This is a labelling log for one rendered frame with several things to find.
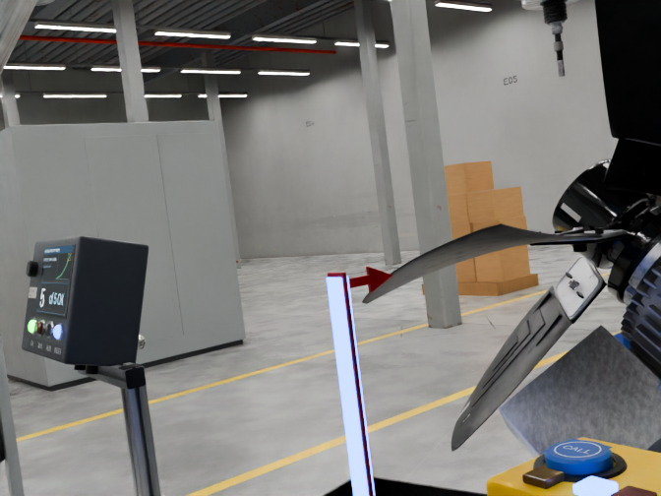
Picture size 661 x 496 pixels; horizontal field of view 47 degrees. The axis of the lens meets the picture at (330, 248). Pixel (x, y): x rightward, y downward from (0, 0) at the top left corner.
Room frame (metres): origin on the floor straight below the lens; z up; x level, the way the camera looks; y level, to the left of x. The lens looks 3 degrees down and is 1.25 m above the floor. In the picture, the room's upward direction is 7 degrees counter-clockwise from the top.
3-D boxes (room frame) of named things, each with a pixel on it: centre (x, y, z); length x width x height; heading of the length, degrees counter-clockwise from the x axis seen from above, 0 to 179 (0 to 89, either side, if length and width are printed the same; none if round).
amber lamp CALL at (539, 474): (0.44, -0.11, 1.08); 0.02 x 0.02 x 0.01; 35
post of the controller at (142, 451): (1.10, 0.31, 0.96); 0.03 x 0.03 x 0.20; 35
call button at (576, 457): (0.46, -0.14, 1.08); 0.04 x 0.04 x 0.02
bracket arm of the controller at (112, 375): (1.18, 0.37, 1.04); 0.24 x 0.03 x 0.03; 35
